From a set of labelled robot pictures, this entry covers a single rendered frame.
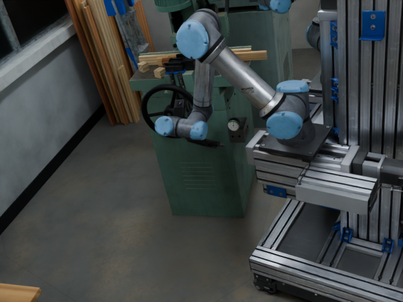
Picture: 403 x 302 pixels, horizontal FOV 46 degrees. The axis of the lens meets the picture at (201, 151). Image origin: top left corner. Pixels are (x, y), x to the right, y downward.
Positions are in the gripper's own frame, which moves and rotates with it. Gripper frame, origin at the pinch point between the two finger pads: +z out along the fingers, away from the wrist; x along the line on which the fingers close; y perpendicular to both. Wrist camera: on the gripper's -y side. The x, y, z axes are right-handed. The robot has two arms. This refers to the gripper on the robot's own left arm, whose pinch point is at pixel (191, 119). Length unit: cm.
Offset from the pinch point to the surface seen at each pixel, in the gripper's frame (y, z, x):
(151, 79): -20.3, 15.8, -25.0
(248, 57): -29.2, 28.3, 21.6
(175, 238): 67, 44, -26
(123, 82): -29, 137, -99
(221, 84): -16.3, 17.9, 10.2
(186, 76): -19.6, 5.0, -2.9
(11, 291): 64, -55, -57
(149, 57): -33, 29, -31
